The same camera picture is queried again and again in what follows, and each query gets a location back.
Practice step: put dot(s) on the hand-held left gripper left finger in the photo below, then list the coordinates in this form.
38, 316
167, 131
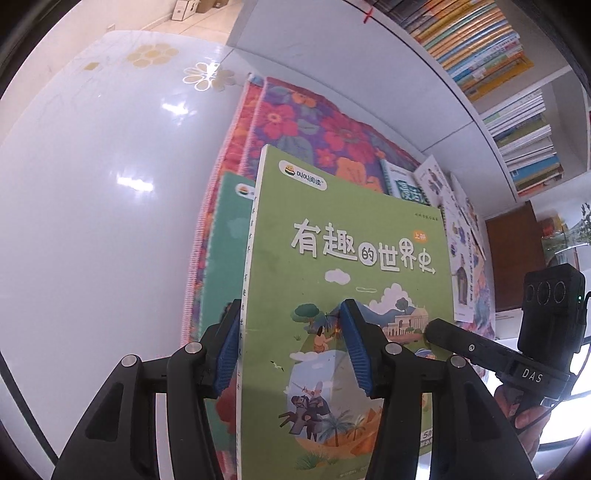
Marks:
231, 350

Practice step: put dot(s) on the row of colourful paperback books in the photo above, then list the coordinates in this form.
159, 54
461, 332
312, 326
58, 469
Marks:
480, 50

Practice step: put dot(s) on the white cartoon comic book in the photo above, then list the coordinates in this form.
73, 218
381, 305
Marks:
406, 184

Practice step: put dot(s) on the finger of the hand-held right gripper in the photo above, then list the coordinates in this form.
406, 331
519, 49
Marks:
471, 347

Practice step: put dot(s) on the brown wooden cabinet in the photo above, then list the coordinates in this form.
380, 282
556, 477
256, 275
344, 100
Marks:
508, 258

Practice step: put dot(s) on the person's right hand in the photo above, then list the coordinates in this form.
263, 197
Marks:
526, 417

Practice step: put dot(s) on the white spiral bound book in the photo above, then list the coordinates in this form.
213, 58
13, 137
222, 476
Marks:
431, 177

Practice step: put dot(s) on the colourful package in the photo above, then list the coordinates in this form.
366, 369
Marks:
551, 228

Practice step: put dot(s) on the brown cardboard box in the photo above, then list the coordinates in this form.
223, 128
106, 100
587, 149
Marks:
212, 4

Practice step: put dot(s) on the teal book with girl picture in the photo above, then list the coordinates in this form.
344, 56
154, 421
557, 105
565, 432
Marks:
226, 258

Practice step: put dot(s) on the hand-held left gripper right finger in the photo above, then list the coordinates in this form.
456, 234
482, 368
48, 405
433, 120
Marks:
355, 350

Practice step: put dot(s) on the plant in glass vase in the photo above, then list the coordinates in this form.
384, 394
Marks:
575, 230

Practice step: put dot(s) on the white cardboard box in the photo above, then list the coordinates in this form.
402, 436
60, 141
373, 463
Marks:
182, 9

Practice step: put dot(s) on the floral blanket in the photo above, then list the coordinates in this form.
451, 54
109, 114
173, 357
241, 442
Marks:
323, 134

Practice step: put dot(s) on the white book with yellow figures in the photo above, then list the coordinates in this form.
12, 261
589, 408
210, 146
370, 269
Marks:
473, 221

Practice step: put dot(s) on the red ribbon bookmark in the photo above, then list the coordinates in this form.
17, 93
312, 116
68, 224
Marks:
368, 14

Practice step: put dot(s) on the green landscape cover book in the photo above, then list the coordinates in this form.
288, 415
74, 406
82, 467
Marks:
300, 277

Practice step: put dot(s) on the row of black hardcover volumes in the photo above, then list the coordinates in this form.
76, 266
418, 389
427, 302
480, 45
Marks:
406, 7

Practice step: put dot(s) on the white bookshelf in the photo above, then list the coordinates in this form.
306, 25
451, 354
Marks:
369, 69

